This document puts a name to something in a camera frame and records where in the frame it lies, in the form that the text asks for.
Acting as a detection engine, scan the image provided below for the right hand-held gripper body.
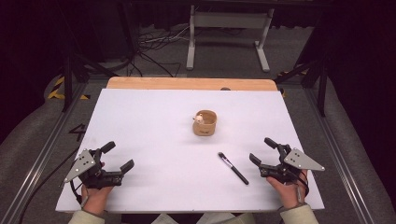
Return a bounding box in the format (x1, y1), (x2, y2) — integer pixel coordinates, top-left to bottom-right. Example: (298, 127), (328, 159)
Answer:
(259, 143), (327, 185)

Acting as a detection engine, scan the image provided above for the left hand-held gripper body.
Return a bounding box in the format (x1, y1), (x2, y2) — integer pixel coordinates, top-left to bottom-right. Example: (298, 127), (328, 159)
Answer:
(64, 148), (124, 190)

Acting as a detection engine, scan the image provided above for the black pen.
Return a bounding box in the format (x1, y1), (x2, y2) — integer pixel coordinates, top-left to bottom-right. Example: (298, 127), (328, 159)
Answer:
(218, 151), (250, 186)

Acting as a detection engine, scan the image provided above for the brown cup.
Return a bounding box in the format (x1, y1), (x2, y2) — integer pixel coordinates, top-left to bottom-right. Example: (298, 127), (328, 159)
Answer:
(191, 109), (219, 137)

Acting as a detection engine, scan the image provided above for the person's left hand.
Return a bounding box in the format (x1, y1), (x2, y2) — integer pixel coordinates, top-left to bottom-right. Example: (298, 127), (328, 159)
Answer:
(80, 185), (115, 217)

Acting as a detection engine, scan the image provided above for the person's right hand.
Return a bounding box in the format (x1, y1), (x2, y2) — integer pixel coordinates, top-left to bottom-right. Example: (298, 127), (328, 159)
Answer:
(266, 169), (309, 210)

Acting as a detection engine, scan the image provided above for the white table mat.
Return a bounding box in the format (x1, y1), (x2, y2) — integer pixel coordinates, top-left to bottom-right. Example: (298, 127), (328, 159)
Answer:
(55, 88), (326, 215)

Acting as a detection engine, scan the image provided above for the yellow black hazard tape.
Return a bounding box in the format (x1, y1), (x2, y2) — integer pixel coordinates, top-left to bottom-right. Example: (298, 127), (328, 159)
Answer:
(47, 76), (92, 102)

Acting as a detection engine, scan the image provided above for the black tripod stand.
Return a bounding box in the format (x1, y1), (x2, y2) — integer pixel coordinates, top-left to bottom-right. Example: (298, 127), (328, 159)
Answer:
(274, 52), (329, 118)
(60, 0), (120, 113)

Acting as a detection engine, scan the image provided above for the white metal stand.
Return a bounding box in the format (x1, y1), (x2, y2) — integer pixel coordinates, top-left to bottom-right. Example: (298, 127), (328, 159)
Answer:
(185, 4), (276, 74)

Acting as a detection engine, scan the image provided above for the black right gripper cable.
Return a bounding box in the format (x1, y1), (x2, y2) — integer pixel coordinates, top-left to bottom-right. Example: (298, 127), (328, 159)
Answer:
(291, 170), (310, 198)

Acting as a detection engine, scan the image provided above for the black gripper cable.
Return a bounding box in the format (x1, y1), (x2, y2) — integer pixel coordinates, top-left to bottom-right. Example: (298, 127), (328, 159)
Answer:
(18, 147), (84, 224)
(291, 170), (310, 198)

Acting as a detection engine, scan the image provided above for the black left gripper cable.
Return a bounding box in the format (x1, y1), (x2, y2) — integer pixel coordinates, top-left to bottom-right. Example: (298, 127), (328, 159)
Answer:
(18, 147), (84, 224)

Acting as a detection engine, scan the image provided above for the aluminium floor rail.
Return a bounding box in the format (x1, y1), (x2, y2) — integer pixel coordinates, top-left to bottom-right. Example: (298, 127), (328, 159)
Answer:
(0, 83), (89, 224)
(303, 87), (379, 224)

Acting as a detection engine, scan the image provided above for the black floor cable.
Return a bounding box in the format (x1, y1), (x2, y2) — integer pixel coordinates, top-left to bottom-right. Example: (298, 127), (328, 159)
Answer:
(128, 50), (182, 78)

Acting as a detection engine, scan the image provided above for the bundle of floor cables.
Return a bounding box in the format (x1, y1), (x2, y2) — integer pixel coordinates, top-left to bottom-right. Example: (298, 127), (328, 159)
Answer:
(136, 25), (191, 51)

